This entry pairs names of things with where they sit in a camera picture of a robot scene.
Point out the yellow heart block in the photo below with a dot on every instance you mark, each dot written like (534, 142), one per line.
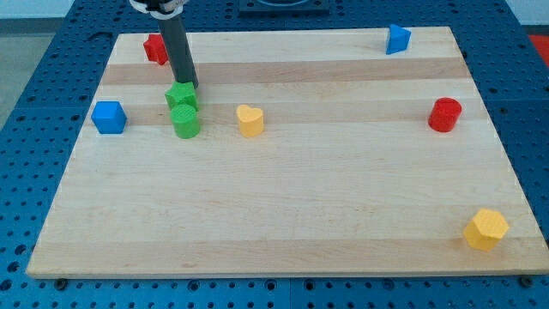
(250, 120)

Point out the yellow hexagon block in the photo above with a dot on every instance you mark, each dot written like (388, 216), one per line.
(486, 229)

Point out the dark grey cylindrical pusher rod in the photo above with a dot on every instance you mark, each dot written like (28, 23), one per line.
(178, 50)

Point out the red star block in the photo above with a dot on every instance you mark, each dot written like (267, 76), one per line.
(155, 49)

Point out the wooden board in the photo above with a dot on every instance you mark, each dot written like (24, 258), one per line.
(347, 179)

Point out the blue triangle block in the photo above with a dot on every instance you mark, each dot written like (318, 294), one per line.
(398, 39)

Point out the blue cube block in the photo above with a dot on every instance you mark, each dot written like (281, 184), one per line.
(109, 117)

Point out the green star block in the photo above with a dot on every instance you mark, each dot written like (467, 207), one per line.
(182, 94)

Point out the red cylinder block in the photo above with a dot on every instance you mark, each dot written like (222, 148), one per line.
(445, 114)

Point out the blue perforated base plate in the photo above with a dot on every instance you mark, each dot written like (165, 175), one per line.
(39, 134)

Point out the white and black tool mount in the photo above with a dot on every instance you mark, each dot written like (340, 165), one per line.
(159, 9)

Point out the green cylinder block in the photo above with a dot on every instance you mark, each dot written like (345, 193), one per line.
(185, 121)

